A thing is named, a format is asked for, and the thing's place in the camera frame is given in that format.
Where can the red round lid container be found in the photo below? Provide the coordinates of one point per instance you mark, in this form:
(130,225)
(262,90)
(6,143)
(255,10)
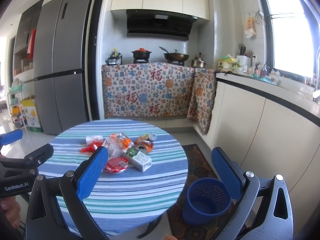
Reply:
(116,165)

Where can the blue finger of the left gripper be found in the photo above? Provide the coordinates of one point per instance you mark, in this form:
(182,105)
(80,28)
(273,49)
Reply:
(9,138)

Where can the window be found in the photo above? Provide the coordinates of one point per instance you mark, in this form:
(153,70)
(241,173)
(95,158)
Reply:
(292,38)

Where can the blue striped tablecloth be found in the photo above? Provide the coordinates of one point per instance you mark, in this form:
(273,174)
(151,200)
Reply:
(124,201)

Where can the steel pot with lid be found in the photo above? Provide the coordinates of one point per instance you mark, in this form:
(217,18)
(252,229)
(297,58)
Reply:
(198,63)

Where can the black range hood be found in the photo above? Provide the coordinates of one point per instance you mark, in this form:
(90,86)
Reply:
(159,23)

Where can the green white milk carton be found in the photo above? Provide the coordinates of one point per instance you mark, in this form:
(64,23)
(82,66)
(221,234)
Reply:
(138,159)

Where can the hanging bag on wall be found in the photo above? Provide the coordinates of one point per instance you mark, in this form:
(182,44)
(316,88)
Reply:
(250,29)

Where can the white knife block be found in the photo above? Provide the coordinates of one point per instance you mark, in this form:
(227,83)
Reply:
(243,60)

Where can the hexagon patterned floor mat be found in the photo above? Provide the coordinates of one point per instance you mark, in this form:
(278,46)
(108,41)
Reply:
(198,167)

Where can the cream lower cabinets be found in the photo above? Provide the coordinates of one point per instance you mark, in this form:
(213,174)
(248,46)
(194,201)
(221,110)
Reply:
(268,138)

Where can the storage rack with basins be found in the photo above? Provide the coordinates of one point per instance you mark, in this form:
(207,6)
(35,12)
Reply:
(16,110)

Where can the condiment rack with bottles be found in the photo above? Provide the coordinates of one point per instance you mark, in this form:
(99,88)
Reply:
(115,58)

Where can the blue plastic trash basket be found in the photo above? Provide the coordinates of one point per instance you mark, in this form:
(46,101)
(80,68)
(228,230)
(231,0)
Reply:
(206,199)

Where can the red plastic bag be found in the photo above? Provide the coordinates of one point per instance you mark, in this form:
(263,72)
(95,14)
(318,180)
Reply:
(90,148)

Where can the floral white paper package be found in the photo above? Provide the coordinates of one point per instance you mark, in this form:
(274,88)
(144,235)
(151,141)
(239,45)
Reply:
(94,138)

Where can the clear plastic cartoon box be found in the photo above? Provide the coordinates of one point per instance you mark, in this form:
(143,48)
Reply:
(113,149)

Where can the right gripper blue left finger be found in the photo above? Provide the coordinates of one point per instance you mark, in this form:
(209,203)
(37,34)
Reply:
(77,185)

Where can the orange white bag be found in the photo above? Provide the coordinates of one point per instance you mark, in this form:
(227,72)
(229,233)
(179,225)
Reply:
(121,140)

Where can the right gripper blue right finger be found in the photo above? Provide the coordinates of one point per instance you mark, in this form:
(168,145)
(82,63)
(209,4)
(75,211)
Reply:
(241,188)

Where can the black wok with handle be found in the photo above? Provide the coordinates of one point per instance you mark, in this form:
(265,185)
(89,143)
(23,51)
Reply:
(174,57)

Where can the gold foil snack bag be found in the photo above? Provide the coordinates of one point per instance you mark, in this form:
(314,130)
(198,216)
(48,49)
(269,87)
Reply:
(148,137)

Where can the black pot red lid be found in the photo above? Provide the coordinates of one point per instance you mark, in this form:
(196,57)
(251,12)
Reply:
(141,54)

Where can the crushed orange soda can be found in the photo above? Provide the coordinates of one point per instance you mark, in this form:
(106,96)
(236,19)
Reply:
(144,146)

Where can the grey multi-door refrigerator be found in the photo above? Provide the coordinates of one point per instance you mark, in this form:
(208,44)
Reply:
(58,62)

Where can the black table legs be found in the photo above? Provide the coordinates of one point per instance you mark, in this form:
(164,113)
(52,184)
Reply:
(151,226)

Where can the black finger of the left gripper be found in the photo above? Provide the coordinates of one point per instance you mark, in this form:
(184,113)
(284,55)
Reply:
(39,156)

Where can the patterned fu character cloth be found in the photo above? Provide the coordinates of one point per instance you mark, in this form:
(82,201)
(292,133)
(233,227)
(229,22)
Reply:
(158,91)

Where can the person's left hand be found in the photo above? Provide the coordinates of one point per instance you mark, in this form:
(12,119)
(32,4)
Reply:
(11,210)

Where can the yellow green cardboard box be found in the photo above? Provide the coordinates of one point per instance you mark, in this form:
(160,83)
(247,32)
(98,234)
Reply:
(31,115)

